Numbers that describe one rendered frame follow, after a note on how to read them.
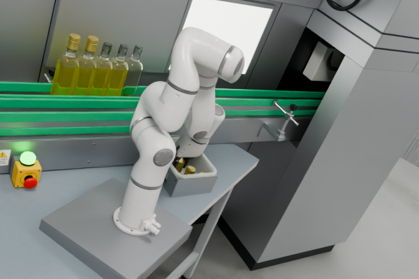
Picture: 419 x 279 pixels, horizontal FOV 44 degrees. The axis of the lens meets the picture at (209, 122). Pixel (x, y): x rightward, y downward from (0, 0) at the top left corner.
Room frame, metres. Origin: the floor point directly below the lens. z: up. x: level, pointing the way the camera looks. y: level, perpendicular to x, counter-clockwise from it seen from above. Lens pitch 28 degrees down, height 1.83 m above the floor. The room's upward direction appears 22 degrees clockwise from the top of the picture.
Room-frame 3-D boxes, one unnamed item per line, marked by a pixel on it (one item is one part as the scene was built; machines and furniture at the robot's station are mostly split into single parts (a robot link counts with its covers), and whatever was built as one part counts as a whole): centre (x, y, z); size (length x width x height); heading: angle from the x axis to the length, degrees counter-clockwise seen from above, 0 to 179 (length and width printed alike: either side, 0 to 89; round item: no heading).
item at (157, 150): (1.21, 0.11, 1.03); 0.13 x 0.10 x 0.16; 37
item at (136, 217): (1.20, 0.09, 0.87); 0.16 x 0.13 x 0.15; 69
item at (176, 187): (1.60, 0.06, 0.79); 0.27 x 0.17 x 0.08; 43
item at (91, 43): (1.50, 0.44, 1.14); 0.04 x 0.04 x 0.04
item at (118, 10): (1.86, 0.26, 1.15); 0.90 x 0.03 x 0.34; 133
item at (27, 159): (1.23, 0.46, 0.84); 0.05 x 0.05 x 0.03
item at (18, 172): (1.23, 0.46, 0.79); 0.07 x 0.07 x 0.07; 43
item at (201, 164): (1.58, 0.04, 0.80); 0.22 x 0.17 x 0.09; 43
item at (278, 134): (2.01, -0.28, 0.90); 0.17 x 0.05 x 0.23; 43
